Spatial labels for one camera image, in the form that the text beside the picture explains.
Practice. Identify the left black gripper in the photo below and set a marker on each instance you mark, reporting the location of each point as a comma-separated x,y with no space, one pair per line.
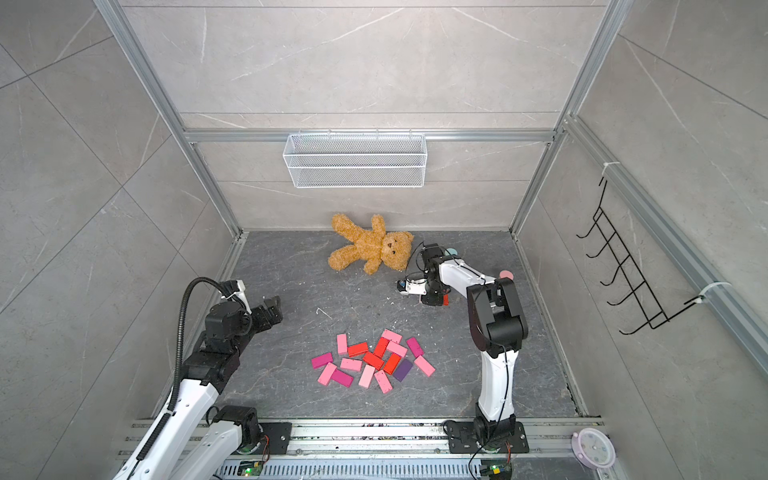
273,311

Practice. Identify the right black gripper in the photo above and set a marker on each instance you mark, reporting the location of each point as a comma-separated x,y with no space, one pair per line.
429,300

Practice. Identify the light pink block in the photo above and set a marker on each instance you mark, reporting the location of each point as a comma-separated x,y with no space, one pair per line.
327,374
366,376
391,336
342,345
350,364
424,365
397,349
383,381

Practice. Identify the magenta block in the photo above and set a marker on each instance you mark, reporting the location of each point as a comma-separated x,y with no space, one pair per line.
342,378
415,347
322,360

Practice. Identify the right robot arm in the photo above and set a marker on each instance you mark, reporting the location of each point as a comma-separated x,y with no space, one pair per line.
497,325

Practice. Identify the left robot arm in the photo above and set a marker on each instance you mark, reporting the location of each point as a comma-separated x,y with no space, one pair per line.
192,437

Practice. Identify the brown teddy bear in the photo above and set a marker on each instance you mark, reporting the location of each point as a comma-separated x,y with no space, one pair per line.
374,246

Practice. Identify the lilac round clock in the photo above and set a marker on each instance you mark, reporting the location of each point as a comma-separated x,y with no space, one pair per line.
593,449

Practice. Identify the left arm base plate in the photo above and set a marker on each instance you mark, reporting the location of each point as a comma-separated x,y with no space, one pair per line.
270,437

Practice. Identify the white wire mesh basket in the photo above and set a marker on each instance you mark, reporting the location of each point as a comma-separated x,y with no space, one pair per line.
356,160

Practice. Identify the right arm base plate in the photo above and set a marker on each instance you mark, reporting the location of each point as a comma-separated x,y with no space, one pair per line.
480,436

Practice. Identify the black wire hook rack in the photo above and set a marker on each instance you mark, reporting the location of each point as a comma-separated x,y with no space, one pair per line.
628,269

